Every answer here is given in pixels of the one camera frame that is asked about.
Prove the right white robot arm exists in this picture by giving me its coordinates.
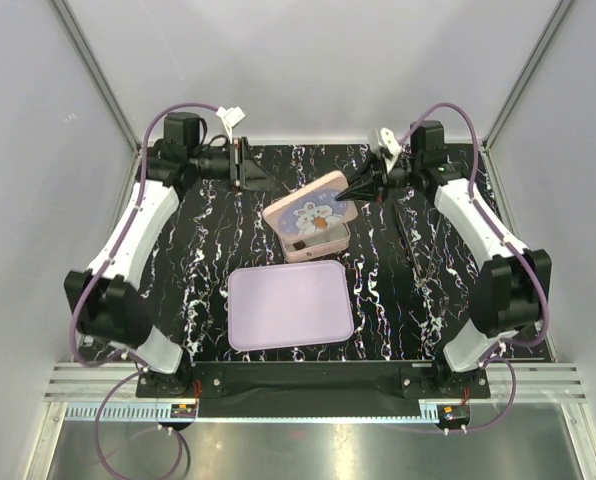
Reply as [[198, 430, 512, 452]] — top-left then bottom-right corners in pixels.
[[338, 120, 552, 397]]

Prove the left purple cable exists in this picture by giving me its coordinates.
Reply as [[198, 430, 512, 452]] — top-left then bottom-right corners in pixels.
[[70, 102, 229, 479]]

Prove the pink chocolate tin box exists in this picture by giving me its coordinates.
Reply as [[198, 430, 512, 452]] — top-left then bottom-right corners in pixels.
[[281, 223, 350, 263]]

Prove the pink tin lid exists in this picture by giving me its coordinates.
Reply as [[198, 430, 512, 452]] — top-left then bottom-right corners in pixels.
[[262, 171, 358, 244]]

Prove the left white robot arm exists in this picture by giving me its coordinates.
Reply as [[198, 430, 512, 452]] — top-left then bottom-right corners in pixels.
[[64, 103, 274, 396]]

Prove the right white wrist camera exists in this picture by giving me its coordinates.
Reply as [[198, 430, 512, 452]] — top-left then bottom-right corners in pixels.
[[369, 127, 402, 175]]

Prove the lilac plastic tray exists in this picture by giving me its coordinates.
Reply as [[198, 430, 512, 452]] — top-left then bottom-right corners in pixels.
[[227, 260, 354, 351]]

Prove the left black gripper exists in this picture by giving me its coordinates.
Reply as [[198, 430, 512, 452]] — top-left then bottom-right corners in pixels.
[[190, 136, 282, 192]]

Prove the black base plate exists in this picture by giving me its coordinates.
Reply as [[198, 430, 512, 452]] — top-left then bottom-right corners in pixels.
[[136, 361, 491, 420]]

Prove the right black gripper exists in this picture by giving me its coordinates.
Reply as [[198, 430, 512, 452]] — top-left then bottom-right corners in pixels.
[[334, 151, 420, 204]]

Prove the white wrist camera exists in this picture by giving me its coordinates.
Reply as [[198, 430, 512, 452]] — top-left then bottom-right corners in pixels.
[[369, 127, 402, 175], [216, 107, 246, 141]]

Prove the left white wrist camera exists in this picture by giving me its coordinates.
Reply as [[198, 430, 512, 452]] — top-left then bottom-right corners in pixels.
[[216, 107, 246, 141]]

